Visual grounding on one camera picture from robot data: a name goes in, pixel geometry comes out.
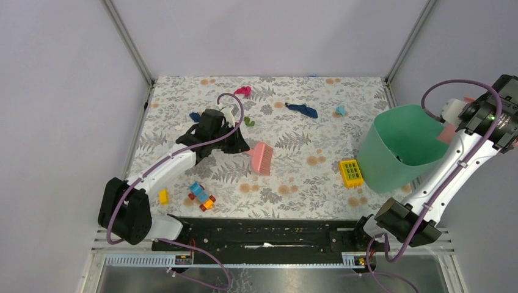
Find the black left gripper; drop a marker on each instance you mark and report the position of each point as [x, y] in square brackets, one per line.
[239, 144]

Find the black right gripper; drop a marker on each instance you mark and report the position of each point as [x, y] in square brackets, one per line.
[508, 147]

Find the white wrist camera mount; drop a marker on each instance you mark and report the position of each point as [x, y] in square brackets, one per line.
[451, 111]
[229, 111]

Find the yellow grid toy block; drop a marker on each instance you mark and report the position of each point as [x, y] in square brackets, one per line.
[350, 173]

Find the toy car with yellow block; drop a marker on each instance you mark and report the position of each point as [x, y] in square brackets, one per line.
[198, 192]

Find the green paper scrap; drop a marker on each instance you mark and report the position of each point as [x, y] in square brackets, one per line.
[249, 122]

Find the pink plastic dustpan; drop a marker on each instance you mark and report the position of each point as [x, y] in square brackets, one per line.
[448, 132]

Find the green waste bin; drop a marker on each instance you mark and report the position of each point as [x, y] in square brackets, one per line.
[400, 145]

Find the black table edge rail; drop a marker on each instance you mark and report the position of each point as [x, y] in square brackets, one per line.
[265, 241]

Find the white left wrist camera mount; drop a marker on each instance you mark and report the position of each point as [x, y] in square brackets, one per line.
[229, 111]

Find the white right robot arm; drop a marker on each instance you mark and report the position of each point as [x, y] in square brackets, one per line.
[413, 221]

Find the floral tablecloth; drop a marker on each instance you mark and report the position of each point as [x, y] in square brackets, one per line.
[305, 182]

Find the yellow toy brick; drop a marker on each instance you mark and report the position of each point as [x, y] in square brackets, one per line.
[163, 197]

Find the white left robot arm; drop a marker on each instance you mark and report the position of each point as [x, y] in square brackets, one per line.
[125, 208]

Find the pink hand brush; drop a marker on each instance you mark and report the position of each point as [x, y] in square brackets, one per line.
[261, 156]

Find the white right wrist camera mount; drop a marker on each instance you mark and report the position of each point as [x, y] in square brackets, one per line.
[451, 111]

